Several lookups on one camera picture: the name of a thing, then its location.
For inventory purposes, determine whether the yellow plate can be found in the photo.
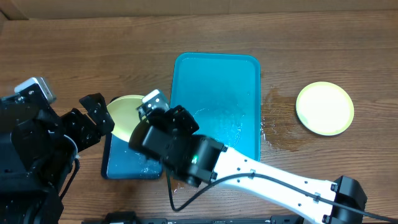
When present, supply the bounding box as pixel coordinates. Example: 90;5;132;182
107;95;143;142
295;82;354;136

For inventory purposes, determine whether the teal serving tray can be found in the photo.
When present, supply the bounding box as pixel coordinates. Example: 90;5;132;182
170;52;261;161

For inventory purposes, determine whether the dark blue water tray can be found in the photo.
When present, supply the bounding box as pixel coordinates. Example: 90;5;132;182
101;132;162;179

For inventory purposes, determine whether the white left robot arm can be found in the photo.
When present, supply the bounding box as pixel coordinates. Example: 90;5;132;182
1;77;114;223

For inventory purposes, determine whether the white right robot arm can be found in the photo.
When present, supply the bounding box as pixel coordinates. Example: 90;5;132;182
129;105;367;223

